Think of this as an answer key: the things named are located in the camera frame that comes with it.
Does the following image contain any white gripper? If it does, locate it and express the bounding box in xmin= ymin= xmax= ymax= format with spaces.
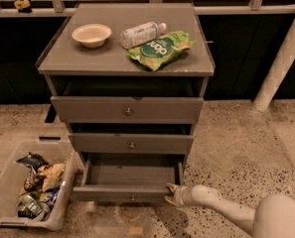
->
xmin=164 ymin=183 xmax=193 ymax=207

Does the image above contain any grey bottom drawer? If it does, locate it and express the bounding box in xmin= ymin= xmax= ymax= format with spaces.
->
xmin=74 ymin=153 xmax=184 ymax=203

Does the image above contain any grey drawer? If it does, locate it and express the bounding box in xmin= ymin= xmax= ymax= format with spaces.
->
xmin=69 ymin=133 xmax=194 ymax=155
xmin=51 ymin=96 xmax=204 ymax=124
xmin=74 ymin=153 xmax=184 ymax=203

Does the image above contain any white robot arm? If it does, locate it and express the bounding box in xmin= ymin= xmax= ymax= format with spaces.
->
xmin=165 ymin=183 xmax=295 ymax=238

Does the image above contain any grey middle drawer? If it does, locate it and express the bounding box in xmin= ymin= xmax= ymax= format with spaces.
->
xmin=69 ymin=133 xmax=194 ymax=155

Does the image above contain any grey drawer cabinet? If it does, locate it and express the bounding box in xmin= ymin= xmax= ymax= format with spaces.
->
xmin=35 ymin=2 xmax=217 ymax=171

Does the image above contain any grey top drawer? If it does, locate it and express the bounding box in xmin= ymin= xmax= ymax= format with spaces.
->
xmin=51 ymin=96 xmax=204 ymax=124

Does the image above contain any blue white soda can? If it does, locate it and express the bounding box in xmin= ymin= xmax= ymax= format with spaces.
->
xmin=41 ymin=187 xmax=60 ymax=213

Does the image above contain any yellow chip bag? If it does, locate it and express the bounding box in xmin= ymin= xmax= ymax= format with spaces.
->
xmin=38 ymin=164 xmax=66 ymax=192

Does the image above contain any brown snack bag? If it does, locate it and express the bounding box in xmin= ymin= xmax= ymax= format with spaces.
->
xmin=24 ymin=173 xmax=45 ymax=191

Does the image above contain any clear plastic bin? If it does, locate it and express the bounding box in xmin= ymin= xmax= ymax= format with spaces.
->
xmin=0 ymin=141 xmax=77 ymax=231

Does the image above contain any dark blue chip bag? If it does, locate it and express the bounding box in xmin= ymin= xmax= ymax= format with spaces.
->
xmin=16 ymin=152 xmax=48 ymax=170

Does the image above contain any green snack bag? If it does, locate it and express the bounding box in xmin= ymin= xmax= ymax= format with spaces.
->
xmin=127 ymin=31 xmax=196 ymax=71

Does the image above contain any clear plastic bottle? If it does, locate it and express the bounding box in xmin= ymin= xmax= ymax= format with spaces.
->
xmin=120 ymin=22 xmax=167 ymax=49

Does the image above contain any white paper bowl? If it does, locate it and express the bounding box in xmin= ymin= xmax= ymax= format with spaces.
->
xmin=72 ymin=24 xmax=111 ymax=49

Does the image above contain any white diagonal pillar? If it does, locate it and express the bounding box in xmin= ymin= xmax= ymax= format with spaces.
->
xmin=253 ymin=18 xmax=295 ymax=112

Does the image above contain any yellow black toy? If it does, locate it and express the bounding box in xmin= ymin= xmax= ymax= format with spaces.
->
xmin=14 ymin=0 xmax=32 ymax=13

